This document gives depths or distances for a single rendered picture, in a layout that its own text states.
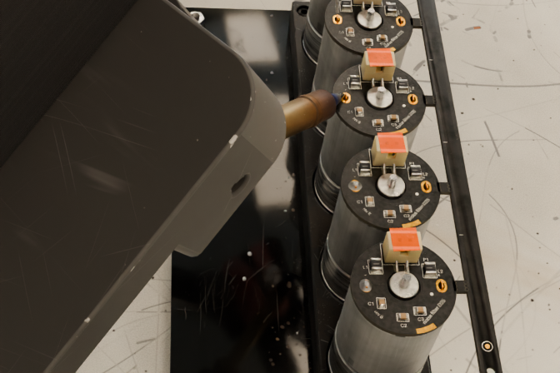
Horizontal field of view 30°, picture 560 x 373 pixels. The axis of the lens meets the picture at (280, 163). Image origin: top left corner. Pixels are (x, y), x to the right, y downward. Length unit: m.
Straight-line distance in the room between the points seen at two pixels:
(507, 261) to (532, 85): 0.07
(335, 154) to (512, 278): 0.08
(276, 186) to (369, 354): 0.08
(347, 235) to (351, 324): 0.03
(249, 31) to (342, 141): 0.09
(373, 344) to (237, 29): 0.14
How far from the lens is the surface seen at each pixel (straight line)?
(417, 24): 0.30
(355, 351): 0.26
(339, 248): 0.27
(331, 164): 0.29
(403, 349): 0.25
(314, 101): 0.26
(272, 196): 0.32
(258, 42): 0.35
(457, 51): 0.38
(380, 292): 0.25
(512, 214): 0.34
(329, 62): 0.30
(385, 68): 0.28
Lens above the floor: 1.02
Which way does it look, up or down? 54 degrees down
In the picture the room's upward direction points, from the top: 9 degrees clockwise
